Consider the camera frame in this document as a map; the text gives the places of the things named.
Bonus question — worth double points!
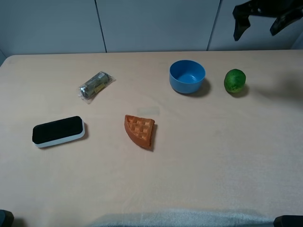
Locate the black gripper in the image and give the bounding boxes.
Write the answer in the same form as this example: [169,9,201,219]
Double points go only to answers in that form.
[232,0,303,41]

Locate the green lime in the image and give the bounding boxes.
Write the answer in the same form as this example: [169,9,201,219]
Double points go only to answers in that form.
[224,69,246,93]

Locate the black object bottom right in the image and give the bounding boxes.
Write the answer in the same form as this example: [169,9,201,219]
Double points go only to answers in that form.
[273,215,303,227]

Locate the black object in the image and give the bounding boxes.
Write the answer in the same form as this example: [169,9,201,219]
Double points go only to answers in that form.
[0,210,14,227]
[273,215,303,227]

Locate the black object bottom left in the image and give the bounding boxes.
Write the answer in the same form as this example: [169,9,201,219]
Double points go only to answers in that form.
[0,210,14,227]

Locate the blue bowl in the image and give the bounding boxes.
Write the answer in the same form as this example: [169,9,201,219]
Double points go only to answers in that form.
[169,60,206,94]

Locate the orange waffle wedge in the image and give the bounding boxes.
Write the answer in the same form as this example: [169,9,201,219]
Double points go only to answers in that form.
[124,115,155,150]

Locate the wrapped green snack roll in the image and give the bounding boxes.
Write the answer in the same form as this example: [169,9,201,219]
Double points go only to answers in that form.
[78,71,116,104]

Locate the black and white eraser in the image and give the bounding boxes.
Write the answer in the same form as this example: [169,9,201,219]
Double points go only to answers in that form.
[32,116,86,148]

